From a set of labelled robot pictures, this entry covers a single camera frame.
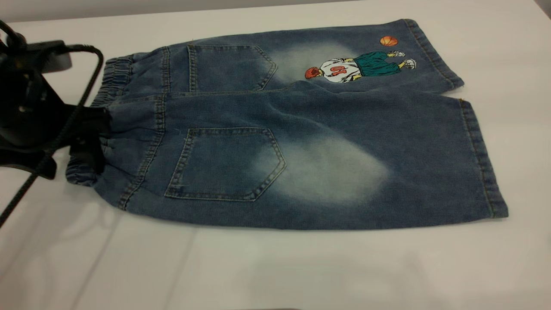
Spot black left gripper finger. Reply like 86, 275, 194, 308
70, 137, 107, 175
79, 107, 112, 138

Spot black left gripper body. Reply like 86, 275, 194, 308
0, 39, 85, 180

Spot blue denim shorts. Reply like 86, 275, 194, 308
65, 19, 509, 231

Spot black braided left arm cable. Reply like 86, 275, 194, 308
0, 44, 105, 228

